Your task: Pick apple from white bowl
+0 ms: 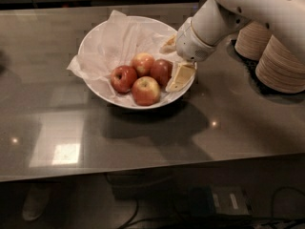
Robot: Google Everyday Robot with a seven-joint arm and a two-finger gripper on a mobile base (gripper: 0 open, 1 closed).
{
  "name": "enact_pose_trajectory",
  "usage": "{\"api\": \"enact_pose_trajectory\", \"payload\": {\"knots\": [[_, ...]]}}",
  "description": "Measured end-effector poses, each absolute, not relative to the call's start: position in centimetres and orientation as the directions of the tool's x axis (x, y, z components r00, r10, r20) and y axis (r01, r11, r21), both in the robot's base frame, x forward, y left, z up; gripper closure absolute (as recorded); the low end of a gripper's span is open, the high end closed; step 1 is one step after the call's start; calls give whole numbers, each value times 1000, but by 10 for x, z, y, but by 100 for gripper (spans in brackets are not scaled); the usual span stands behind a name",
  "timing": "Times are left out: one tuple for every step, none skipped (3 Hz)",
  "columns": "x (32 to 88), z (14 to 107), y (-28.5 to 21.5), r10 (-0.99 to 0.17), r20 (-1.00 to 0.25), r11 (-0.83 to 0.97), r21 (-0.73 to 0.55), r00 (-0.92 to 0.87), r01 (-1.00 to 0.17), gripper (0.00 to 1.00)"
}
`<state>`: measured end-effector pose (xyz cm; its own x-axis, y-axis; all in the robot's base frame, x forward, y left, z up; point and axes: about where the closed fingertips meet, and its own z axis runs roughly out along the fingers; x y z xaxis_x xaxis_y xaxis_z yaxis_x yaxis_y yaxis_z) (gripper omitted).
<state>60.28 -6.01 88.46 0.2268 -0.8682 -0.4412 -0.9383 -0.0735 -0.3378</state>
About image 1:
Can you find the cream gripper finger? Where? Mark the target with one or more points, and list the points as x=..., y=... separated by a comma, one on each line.
x=169, y=46
x=182, y=74

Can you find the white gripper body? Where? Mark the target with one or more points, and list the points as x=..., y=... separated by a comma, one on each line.
x=192, y=44

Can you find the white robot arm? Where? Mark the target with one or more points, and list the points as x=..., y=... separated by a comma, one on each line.
x=284, y=19

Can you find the right dark red apple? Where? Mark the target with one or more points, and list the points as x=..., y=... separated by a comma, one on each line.
x=161, y=71

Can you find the back red yellow apple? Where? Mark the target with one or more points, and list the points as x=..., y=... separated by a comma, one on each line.
x=142, y=63

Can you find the red yellow apple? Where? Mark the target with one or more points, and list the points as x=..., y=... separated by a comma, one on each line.
x=142, y=63
x=146, y=91

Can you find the white bowl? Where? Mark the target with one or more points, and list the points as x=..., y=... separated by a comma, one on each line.
x=113, y=43

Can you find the front red yellow apple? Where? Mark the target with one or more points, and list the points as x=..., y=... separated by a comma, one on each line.
x=146, y=91

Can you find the left red apple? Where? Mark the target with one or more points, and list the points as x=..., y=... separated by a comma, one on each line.
x=122, y=78

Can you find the white crumpled paper liner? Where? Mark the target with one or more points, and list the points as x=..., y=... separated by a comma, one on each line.
x=166, y=98

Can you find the back stack of paper plates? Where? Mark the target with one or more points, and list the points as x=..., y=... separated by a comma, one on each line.
x=252, y=41

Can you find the stack of paper plates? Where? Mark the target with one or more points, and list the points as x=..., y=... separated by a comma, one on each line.
x=252, y=41
x=280, y=70

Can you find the front stack of paper plates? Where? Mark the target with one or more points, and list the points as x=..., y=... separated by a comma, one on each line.
x=280, y=70

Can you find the dark box under table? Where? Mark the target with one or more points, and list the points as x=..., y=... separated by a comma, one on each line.
x=226, y=201

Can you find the white shoe under table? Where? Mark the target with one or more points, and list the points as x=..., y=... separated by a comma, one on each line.
x=36, y=202

